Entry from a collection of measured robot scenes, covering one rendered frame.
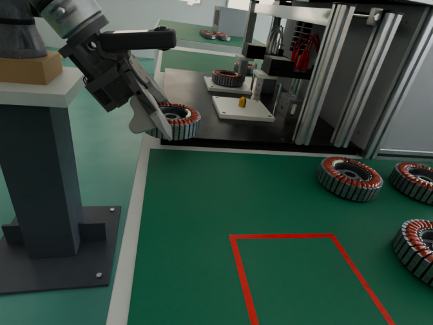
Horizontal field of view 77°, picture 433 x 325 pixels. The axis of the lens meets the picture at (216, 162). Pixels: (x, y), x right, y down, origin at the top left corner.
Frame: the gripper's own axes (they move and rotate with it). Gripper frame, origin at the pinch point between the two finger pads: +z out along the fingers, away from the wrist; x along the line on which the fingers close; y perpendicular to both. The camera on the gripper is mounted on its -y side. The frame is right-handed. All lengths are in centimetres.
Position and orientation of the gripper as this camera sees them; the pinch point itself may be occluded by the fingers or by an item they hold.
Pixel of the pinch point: (173, 121)
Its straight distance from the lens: 52.8
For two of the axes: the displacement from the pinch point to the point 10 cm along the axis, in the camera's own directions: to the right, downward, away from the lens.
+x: 1.6, 5.3, -8.3
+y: -8.5, 5.0, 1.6
